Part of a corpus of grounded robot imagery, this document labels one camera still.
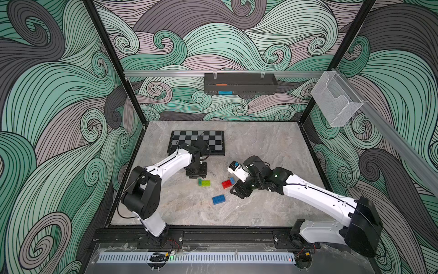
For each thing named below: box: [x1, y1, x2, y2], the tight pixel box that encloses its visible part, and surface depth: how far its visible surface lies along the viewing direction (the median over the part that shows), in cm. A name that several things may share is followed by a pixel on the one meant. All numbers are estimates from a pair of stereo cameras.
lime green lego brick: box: [201, 180, 211, 187], surface depth 92 cm
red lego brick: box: [221, 179, 233, 189], surface depth 91 cm
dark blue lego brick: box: [212, 194, 226, 205], surface depth 85 cm
